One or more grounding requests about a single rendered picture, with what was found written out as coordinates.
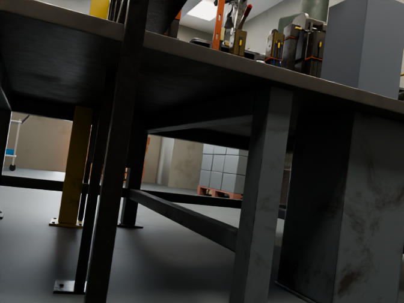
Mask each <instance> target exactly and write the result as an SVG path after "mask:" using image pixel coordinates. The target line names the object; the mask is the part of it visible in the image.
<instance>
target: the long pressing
mask: <svg viewBox="0 0 404 303"><path fill-rule="evenodd" d="M189 43H193V44H199V45H202V46H205V47H208V48H212V41H208V40H204V39H200V38H193V39H192V40H190V41H189ZM221 51H222V52H226V53H228V52H229V45H226V44H222V47H221ZM244 55H246V57H251V59H252V60H254V61H258V60H262V61H264V60H265V54H262V53H259V52H254V51H251V50H246V49H245V52H244ZM259 62H261V61H259ZM261 63H264V62H261ZM265 63H266V62H265ZM400 93H404V88H403V87H399V94H400Z"/></svg>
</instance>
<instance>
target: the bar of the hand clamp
mask: <svg viewBox="0 0 404 303"><path fill-rule="evenodd" d="M247 1H248V0H238V2H237V4H238V6H237V12H236V18H235V22H234V28H235V29H236V28H237V26H238V25H239V23H240V21H241V19H242V17H243V14H244V12H245V10H246V5H247Z"/></svg>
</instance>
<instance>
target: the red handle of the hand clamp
mask: <svg viewBox="0 0 404 303"><path fill-rule="evenodd" d="M251 9H252V5H251V4H248V6H247V8H246V10H245V12H244V14H243V17H242V19H241V21H240V23H239V25H238V27H237V29H239V30H241V28H242V26H243V24H244V22H245V20H246V18H247V17H248V15H249V13H250V11H251Z"/></svg>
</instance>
